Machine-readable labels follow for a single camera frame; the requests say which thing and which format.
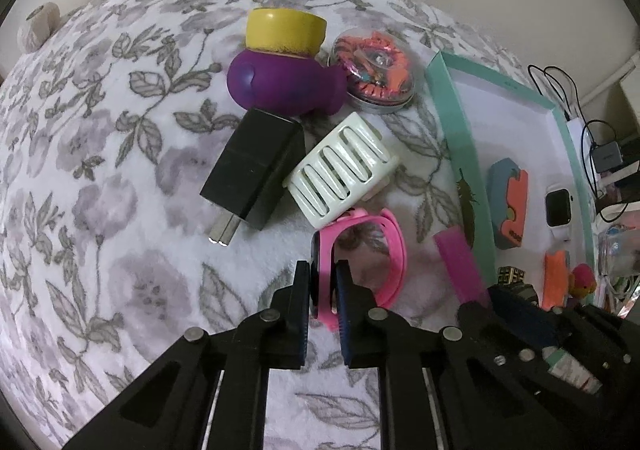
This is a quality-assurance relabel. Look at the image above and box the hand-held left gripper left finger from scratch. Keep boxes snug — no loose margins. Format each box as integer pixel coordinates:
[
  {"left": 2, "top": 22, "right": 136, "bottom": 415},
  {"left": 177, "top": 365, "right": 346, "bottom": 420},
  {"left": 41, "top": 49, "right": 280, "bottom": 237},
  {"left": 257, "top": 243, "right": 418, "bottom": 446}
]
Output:
[{"left": 65, "top": 260, "right": 313, "bottom": 450}]

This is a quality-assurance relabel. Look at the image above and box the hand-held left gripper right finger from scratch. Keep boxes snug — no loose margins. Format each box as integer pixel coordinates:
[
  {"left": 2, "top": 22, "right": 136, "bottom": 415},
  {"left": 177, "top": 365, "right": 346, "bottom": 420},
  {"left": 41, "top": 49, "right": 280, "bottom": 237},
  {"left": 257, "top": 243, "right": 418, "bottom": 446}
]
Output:
[{"left": 335, "top": 260, "right": 583, "bottom": 450}]

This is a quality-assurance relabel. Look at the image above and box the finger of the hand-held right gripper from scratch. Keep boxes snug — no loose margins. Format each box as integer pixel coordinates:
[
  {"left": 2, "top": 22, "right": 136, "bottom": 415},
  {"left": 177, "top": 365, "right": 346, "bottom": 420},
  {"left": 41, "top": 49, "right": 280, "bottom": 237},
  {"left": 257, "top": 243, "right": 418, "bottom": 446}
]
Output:
[
  {"left": 552, "top": 305, "right": 640, "bottom": 411},
  {"left": 457, "top": 286, "right": 640, "bottom": 450}
]

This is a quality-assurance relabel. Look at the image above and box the black toy car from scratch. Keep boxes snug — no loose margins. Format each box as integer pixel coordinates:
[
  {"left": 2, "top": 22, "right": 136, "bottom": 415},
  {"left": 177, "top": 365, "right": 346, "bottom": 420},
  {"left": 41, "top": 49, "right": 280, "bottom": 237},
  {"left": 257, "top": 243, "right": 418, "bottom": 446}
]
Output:
[{"left": 505, "top": 282, "right": 542, "bottom": 308}]

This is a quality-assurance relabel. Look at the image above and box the orange small piece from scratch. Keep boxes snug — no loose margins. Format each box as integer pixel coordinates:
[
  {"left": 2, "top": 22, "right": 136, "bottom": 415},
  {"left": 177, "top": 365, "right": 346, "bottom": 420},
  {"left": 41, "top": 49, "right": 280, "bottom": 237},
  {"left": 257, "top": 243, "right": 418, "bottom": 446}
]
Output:
[{"left": 543, "top": 251, "right": 572, "bottom": 309}]

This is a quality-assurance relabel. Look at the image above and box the small pink-haired doll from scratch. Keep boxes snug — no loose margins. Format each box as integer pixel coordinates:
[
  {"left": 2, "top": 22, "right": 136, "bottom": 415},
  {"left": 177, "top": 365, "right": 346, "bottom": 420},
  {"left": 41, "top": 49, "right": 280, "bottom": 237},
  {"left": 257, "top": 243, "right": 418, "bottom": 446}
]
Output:
[{"left": 567, "top": 264, "right": 598, "bottom": 303}]

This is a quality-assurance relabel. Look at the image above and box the magenta plastic comb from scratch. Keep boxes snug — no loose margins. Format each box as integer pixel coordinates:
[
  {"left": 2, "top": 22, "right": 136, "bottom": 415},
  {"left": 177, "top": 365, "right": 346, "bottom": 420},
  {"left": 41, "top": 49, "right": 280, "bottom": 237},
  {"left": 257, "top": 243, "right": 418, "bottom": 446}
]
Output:
[{"left": 432, "top": 226, "right": 493, "bottom": 311}]

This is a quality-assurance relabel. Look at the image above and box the pink wristband watch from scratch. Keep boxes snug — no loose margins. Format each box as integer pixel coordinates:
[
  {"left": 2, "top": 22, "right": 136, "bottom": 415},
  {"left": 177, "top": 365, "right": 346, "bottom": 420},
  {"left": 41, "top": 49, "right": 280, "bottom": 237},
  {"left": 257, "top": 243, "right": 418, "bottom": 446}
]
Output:
[{"left": 310, "top": 207, "right": 408, "bottom": 331}]

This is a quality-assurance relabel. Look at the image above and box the white slotted plastic case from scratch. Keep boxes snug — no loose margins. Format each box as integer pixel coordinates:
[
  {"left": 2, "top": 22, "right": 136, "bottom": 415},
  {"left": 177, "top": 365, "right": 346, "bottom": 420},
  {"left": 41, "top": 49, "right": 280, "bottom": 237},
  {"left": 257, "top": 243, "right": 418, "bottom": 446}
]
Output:
[{"left": 284, "top": 111, "right": 399, "bottom": 231}]

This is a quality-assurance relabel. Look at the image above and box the black charger plug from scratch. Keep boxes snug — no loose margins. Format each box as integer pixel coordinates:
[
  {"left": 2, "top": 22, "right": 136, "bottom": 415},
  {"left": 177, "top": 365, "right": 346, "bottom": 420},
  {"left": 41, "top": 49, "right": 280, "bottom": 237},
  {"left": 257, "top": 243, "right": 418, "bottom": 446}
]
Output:
[{"left": 200, "top": 108, "right": 307, "bottom": 247}]

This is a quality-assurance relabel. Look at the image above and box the teal shallow cardboard box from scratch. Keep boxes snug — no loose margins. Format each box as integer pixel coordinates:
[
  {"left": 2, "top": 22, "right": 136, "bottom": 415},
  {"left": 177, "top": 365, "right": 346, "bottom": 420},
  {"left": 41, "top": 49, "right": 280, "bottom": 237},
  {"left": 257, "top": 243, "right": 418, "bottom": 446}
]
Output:
[{"left": 424, "top": 50, "right": 603, "bottom": 393}]

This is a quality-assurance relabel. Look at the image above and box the purple toy with yellow cap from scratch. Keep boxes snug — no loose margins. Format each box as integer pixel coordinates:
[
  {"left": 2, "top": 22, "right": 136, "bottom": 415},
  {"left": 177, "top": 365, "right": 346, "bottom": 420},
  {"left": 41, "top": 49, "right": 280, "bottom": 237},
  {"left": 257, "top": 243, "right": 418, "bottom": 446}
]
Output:
[{"left": 226, "top": 7, "right": 348, "bottom": 118}]

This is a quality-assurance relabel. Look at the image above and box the clear dome orange toy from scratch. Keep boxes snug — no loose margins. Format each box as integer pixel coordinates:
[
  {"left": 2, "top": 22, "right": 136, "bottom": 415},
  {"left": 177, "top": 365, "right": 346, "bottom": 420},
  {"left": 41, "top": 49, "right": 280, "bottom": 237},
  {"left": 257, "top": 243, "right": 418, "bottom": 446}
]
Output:
[{"left": 327, "top": 28, "right": 418, "bottom": 115}]

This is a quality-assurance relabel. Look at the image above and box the clear plastic jar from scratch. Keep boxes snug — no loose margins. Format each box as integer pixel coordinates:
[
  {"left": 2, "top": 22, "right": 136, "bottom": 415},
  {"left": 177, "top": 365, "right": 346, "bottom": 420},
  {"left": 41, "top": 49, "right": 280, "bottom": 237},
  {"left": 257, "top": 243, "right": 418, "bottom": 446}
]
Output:
[{"left": 597, "top": 224, "right": 640, "bottom": 281}]

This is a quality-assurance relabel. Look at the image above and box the white smartwatch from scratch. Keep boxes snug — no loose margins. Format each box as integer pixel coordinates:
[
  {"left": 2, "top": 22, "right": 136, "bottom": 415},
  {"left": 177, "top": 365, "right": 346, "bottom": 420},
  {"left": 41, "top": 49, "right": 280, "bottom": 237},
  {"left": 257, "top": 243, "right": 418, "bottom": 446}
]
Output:
[{"left": 544, "top": 183, "right": 576, "bottom": 243}]

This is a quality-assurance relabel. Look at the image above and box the orange and blue block toy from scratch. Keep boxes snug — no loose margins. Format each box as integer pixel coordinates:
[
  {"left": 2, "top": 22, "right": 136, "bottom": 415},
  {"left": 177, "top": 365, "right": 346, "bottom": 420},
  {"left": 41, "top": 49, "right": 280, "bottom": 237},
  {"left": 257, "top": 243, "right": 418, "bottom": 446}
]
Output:
[{"left": 487, "top": 158, "right": 530, "bottom": 251}]

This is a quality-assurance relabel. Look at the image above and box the black power adapter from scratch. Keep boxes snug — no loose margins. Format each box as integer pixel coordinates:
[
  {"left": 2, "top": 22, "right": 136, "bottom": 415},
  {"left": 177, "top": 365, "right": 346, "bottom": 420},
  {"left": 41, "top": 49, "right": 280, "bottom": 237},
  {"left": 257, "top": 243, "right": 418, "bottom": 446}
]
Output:
[{"left": 590, "top": 142, "right": 626, "bottom": 175}]

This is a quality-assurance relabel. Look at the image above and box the white power strip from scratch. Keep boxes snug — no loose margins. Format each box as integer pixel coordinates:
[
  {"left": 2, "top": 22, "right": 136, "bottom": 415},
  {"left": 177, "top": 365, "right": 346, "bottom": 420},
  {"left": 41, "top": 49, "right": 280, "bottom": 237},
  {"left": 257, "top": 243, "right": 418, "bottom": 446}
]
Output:
[{"left": 567, "top": 117, "right": 592, "bottom": 151}]

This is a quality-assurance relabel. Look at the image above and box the grey floral blanket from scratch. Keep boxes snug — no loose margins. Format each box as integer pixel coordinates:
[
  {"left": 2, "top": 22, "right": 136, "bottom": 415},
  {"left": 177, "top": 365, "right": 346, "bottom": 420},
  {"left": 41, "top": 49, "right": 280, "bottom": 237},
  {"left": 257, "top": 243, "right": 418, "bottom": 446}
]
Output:
[{"left": 0, "top": 0, "right": 551, "bottom": 450}]

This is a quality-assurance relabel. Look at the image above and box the white shelf unit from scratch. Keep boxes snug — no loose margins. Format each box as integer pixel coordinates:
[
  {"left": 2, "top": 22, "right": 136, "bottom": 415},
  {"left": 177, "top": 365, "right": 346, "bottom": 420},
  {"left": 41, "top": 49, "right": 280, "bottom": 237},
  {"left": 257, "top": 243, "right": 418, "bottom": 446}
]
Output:
[{"left": 619, "top": 52, "right": 640, "bottom": 141}]

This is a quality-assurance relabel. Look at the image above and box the white woven ball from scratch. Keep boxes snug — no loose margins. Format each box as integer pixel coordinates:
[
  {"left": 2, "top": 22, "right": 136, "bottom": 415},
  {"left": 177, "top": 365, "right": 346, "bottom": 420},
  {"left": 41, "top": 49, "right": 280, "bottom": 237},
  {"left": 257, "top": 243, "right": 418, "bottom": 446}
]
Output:
[{"left": 17, "top": 2, "right": 62, "bottom": 53}]

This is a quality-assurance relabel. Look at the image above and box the black charger with cables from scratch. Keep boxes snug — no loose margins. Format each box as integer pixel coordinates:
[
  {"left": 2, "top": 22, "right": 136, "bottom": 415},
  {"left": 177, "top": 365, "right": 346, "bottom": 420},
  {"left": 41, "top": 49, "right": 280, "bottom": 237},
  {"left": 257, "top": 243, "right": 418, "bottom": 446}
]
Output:
[{"left": 580, "top": 119, "right": 632, "bottom": 225}]

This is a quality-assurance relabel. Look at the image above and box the black cable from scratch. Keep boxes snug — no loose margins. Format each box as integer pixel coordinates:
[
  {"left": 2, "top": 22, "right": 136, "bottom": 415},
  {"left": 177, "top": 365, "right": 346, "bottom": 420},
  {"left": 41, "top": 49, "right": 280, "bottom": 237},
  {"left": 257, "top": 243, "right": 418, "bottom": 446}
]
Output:
[{"left": 527, "top": 62, "right": 581, "bottom": 121}]

